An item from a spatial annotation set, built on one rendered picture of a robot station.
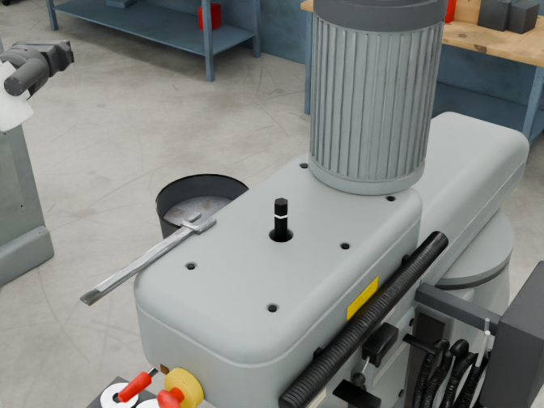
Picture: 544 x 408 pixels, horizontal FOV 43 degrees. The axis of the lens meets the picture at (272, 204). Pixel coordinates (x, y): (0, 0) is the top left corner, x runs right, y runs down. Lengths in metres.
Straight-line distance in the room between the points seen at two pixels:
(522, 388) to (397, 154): 0.45
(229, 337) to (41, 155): 4.41
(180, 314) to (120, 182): 3.86
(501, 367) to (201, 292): 0.56
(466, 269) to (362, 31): 0.70
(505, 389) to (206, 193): 2.56
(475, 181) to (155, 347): 0.78
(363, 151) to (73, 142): 4.34
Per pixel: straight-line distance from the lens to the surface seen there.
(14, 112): 1.27
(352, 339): 1.01
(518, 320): 1.21
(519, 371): 1.25
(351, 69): 1.04
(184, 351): 0.97
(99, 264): 4.09
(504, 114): 5.25
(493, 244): 1.64
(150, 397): 1.79
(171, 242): 1.03
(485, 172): 1.54
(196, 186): 3.61
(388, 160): 1.11
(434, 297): 1.35
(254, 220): 1.08
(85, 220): 4.46
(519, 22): 4.83
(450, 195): 1.42
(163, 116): 5.56
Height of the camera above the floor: 2.52
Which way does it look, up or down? 35 degrees down
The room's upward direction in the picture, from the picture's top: straight up
